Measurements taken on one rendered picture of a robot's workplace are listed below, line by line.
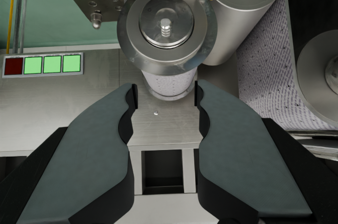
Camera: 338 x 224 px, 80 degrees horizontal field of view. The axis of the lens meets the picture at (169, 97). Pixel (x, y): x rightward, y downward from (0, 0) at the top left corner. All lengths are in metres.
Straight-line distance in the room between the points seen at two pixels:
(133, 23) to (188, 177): 0.45
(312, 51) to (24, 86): 0.73
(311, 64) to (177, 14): 0.20
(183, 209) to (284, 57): 0.47
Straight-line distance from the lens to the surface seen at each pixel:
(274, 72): 0.38
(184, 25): 0.29
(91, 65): 0.68
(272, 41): 0.40
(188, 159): 0.62
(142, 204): 0.65
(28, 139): 0.74
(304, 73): 0.35
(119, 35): 0.32
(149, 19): 0.30
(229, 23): 0.37
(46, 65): 0.74
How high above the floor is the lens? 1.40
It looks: 9 degrees down
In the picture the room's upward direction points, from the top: 177 degrees clockwise
